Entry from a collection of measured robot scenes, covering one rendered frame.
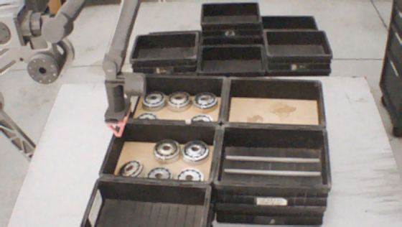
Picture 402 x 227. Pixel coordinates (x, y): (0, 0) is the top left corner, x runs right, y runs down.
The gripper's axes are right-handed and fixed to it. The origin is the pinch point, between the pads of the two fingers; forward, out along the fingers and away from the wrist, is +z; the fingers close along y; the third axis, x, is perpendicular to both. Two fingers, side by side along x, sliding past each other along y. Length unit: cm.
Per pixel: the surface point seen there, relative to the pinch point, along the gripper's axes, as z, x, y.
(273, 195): 17, -52, -8
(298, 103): 21, -62, 47
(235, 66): 67, -29, 138
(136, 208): 24.1, -5.9, -14.5
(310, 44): 54, -76, 150
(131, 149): 24.3, 2.6, 14.5
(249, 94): 20, -41, 49
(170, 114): 23.7, -8.8, 36.1
